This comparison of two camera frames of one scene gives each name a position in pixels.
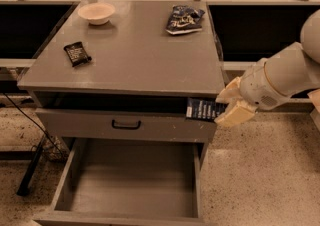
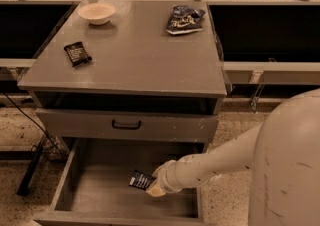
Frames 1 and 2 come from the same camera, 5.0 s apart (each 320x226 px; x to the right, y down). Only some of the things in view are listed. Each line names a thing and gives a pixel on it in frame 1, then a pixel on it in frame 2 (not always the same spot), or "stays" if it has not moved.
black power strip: x=27 y=180 stays
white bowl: x=97 y=13 stays
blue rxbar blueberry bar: x=204 y=108 to x=141 y=179
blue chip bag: x=183 y=19 stays
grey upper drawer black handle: x=123 y=124 stays
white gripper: x=258 y=86 to x=164 y=177
